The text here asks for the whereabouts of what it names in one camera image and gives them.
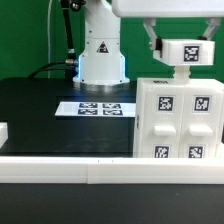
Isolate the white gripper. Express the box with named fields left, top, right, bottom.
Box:
left=112, top=0, right=224, bottom=51

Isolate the white cabinet top block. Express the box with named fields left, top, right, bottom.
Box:
left=153, top=39, right=215, bottom=66

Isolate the white cabinet door panel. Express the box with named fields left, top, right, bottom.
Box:
left=145, top=84, right=184, bottom=158
left=179, top=81, right=224, bottom=159

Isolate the white cabinet body box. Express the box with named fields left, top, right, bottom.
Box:
left=133, top=66, right=224, bottom=158

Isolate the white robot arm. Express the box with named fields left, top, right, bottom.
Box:
left=59, top=0, right=224, bottom=89

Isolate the white U-shaped table fence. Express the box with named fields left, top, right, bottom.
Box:
left=0, top=121, right=224, bottom=185

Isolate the black cable bundle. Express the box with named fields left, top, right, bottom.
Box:
left=27, top=0, right=84, bottom=80

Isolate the white thin cable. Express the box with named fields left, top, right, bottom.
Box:
left=46, top=0, right=54, bottom=80

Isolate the white marker base plate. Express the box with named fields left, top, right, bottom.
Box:
left=55, top=102, right=135, bottom=117

